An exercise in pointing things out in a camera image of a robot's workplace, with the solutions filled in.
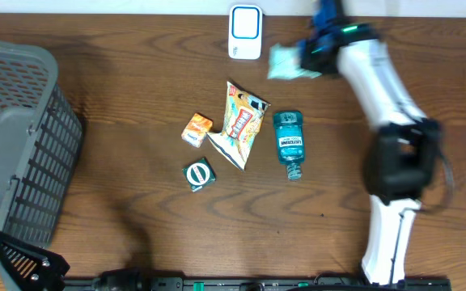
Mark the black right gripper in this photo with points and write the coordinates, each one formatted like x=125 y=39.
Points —
x=305 y=46

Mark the light teal tissue packet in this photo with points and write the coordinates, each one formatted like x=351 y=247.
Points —
x=284 y=63

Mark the teal mouthwash bottle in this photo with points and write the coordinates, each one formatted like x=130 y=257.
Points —
x=288 y=126

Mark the yellow snack bag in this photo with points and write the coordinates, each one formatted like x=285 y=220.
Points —
x=243 y=117

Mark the orange small box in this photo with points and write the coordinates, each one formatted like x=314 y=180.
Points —
x=196 y=130

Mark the green small box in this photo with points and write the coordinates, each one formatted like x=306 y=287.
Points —
x=199 y=174

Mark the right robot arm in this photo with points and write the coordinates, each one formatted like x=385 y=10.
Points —
x=405 y=144

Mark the white barcode scanner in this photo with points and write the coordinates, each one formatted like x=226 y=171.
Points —
x=245 y=32

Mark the grey plastic mesh basket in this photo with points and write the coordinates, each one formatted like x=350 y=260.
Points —
x=40 y=142

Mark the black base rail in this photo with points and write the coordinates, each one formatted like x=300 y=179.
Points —
x=328 y=282

